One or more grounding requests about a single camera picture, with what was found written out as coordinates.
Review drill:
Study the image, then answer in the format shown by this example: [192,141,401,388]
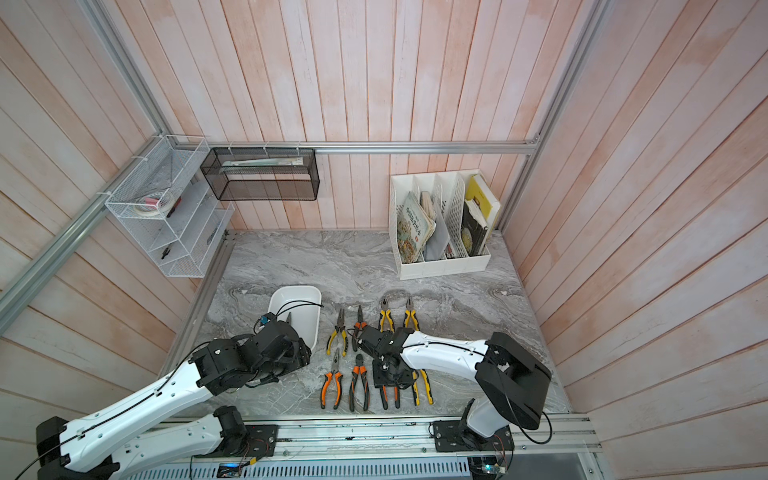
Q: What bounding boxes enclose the orange black long-nose pliers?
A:
[351,305,367,352]

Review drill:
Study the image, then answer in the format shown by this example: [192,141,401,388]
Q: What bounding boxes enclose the orange black cutting pliers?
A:
[349,353,371,413]

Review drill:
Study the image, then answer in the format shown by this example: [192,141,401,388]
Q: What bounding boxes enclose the yellow black combination pliers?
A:
[379,297,395,332]
[412,369,434,406]

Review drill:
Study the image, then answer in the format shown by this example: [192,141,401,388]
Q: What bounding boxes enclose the yellow handled pliers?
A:
[403,297,420,331]

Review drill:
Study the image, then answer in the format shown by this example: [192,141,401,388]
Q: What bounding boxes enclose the orange black combination pliers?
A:
[378,386,401,410]

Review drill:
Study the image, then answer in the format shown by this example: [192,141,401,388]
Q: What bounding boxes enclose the yellow black long-nose pliers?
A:
[326,307,348,356]

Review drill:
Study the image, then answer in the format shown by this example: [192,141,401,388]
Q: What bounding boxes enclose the orange black greener pliers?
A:
[320,348,343,410]

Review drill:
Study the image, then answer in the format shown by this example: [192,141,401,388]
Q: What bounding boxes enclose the white plastic storage box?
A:
[268,285,322,349]

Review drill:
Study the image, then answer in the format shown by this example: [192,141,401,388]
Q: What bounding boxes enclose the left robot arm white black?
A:
[32,321,311,479]

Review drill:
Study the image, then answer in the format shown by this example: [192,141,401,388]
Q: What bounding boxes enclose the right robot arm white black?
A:
[356,326,552,438]

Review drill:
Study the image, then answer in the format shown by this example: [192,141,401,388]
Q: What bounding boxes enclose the colourful cover book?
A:
[396,192,436,264]

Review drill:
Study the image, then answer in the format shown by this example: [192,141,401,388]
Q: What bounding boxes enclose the white file organizer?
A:
[389,170,497,280]

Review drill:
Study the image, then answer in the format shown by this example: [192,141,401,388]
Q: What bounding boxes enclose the dark cover book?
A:
[461,200,488,256]

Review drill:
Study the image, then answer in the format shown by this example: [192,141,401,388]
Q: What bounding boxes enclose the yellow book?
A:
[465,173,501,224]

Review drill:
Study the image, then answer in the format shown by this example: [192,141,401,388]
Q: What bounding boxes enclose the tape roll on shelf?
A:
[132,191,177,217]

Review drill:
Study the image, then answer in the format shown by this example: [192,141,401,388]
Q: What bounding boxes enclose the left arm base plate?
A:
[212,424,279,459]

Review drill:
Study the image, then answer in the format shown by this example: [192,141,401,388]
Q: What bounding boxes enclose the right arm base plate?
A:
[430,420,515,454]

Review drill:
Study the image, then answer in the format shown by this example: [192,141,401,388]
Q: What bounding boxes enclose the black mesh wall basket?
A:
[201,147,320,201]

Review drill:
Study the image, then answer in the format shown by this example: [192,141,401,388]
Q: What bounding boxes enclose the white wire mesh shelf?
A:
[106,135,234,278]

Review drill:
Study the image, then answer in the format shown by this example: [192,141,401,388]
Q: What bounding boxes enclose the aluminium rail frame front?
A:
[104,412,603,466]

